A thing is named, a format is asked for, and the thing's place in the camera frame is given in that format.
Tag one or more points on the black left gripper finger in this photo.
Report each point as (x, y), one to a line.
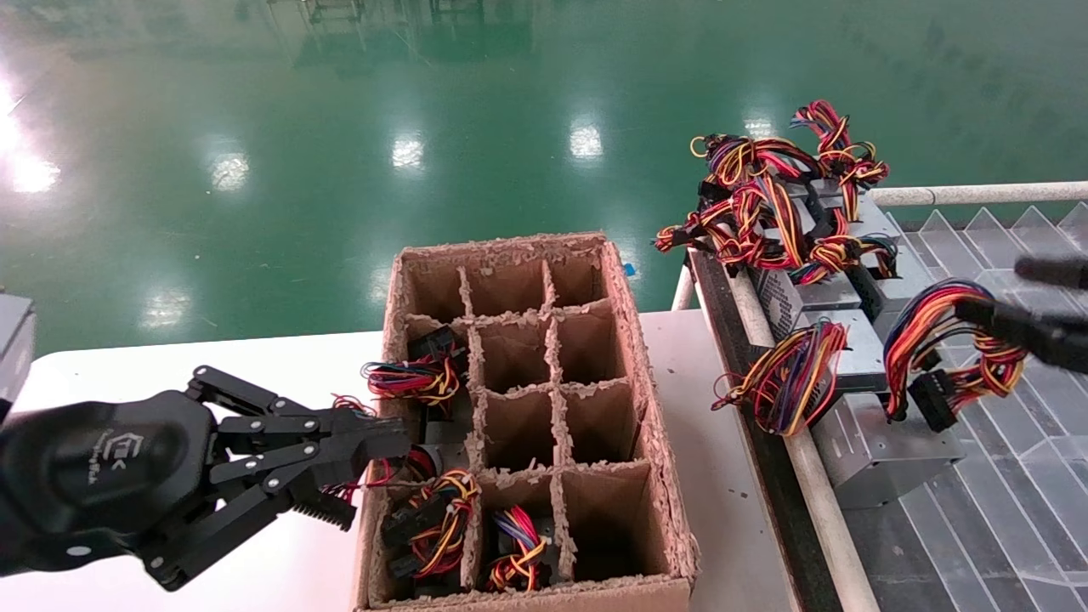
(365, 433)

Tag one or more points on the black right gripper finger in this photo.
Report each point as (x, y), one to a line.
(1054, 340)
(1058, 272)

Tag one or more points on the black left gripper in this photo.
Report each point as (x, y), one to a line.
(102, 476)

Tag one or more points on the cardboard box with dividers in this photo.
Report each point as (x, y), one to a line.
(671, 476)

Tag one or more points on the white pipe leg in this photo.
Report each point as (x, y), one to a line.
(682, 289)

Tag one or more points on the white pipe rail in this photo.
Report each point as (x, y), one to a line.
(820, 501)
(977, 194)

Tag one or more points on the black conveyor frame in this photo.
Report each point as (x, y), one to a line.
(765, 476)

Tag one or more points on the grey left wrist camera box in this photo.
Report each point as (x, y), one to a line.
(15, 348)

